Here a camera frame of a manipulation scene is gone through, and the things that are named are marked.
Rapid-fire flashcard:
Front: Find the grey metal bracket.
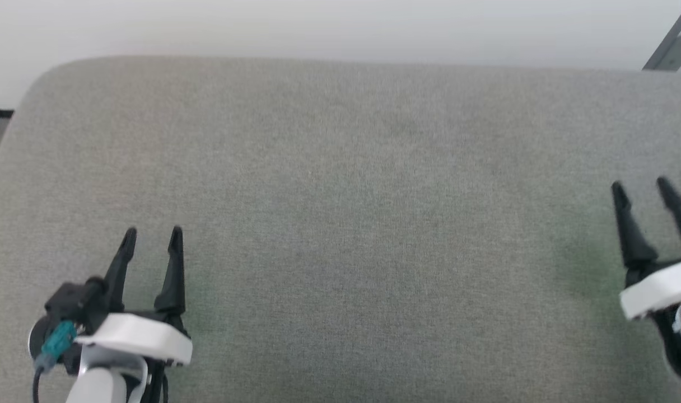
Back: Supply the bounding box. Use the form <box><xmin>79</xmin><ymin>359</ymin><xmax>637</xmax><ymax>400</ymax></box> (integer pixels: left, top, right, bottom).
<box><xmin>642</xmin><ymin>0</ymin><xmax>681</xmax><ymax>72</ymax></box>

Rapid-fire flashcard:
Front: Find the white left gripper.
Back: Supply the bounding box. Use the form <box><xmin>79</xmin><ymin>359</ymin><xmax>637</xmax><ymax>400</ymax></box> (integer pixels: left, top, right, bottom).
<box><xmin>74</xmin><ymin>225</ymin><xmax>194</xmax><ymax>367</ymax></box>

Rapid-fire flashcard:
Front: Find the grey fabric sofa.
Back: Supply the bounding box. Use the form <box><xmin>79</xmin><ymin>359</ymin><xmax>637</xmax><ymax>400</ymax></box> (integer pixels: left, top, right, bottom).
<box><xmin>0</xmin><ymin>56</ymin><xmax>681</xmax><ymax>403</ymax></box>

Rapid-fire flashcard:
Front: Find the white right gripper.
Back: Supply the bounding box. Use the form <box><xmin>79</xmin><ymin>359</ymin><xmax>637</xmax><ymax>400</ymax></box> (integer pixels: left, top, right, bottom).
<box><xmin>610</xmin><ymin>176</ymin><xmax>681</xmax><ymax>321</ymax></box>

